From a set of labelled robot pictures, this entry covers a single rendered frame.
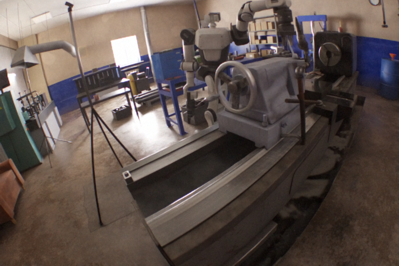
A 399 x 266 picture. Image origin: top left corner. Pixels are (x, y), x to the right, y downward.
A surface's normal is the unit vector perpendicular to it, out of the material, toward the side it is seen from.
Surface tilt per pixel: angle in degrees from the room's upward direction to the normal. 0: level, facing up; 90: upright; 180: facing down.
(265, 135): 90
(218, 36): 95
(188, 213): 0
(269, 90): 73
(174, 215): 48
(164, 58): 90
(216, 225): 0
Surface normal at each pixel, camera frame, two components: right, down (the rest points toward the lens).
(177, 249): -0.16, -0.91
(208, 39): -0.27, 0.49
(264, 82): 0.52, 0.00
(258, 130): -0.80, 0.35
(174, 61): 0.58, 0.23
